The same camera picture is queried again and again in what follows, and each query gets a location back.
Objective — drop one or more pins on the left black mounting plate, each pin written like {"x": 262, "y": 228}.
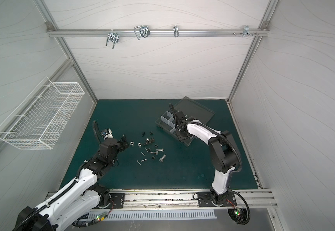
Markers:
{"x": 117, "y": 200}

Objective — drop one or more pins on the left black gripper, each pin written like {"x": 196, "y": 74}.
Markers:
{"x": 122, "y": 147}

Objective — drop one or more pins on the black mounting plate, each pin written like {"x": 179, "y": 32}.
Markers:
{"x": 211, "y": 199}
{"x": 117, "y": 200}

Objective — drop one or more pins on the horizontal aluminium top rail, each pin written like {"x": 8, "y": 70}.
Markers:
{"x": 155, "y": 33}

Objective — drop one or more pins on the right metal bracket with bolts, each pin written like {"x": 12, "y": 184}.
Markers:
{"x": 246, "y": 33}

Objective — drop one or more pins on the small metal bracket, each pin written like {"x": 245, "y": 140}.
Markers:
{"x": 175, "y": 31}

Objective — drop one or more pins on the middle metal U-bolt clamp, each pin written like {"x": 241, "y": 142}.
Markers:
{"x": 142, "y": 31}

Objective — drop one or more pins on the metal u-bolt clamp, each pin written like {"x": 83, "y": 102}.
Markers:
{"x": 142, "y": 31}
{"x": 112, "y": 38}

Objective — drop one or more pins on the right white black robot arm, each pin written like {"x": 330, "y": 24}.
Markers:
{"x": 224, "y": 154}

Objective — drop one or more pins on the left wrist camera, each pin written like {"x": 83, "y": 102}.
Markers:
{"x": 107, "y": 134}

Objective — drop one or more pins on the green table mat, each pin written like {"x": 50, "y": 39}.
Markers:
{"x": 183, "y": 168}

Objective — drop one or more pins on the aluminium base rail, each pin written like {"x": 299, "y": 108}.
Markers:
{"x": 167, "y": 199}

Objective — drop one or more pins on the left metal U-bolt clamp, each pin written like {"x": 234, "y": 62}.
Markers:
{"x": 112, "y": 38}

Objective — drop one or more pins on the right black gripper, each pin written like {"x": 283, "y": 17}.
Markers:
{"x": 180, "y": 133}

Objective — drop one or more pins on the white wire basket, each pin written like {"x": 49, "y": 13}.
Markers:
{"x": 38, "y": 121}

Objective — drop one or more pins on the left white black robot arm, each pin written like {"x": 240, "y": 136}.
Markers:
{"x": 82, "y": 194}

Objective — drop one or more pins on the clear plastic compartment organizer box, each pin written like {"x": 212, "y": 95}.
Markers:
{"x": 185, "y": 109}

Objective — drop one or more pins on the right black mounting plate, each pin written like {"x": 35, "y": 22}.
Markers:
{"x": 211, "y": 199}

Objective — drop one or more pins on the white slotted cable duct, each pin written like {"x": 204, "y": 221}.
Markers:
{"x": 191, "y": 214}

